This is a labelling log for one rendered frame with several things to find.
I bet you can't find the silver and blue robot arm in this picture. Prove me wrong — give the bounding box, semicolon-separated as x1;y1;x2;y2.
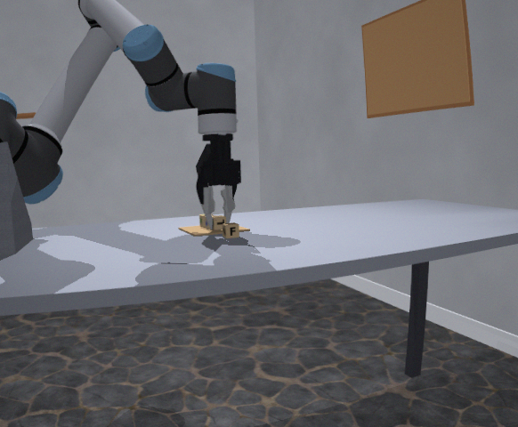
0;0;238;205

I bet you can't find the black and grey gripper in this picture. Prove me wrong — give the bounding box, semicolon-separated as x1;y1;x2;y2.
197;133;241;230

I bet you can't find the tan flat mat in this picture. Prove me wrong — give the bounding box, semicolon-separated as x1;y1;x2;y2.
178;225;250;237

